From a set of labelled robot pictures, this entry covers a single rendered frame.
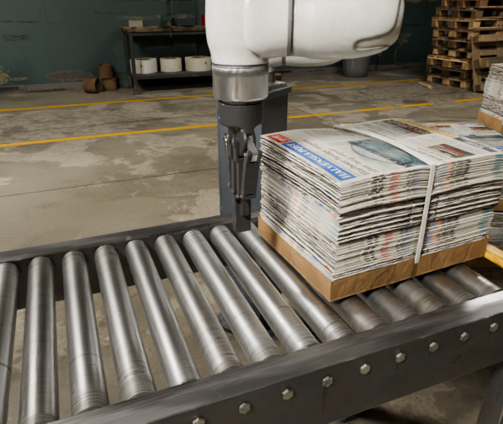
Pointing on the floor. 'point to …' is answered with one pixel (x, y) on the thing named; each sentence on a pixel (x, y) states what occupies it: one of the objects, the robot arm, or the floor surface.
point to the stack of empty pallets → (459, 48)
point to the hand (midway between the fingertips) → (241, 213)
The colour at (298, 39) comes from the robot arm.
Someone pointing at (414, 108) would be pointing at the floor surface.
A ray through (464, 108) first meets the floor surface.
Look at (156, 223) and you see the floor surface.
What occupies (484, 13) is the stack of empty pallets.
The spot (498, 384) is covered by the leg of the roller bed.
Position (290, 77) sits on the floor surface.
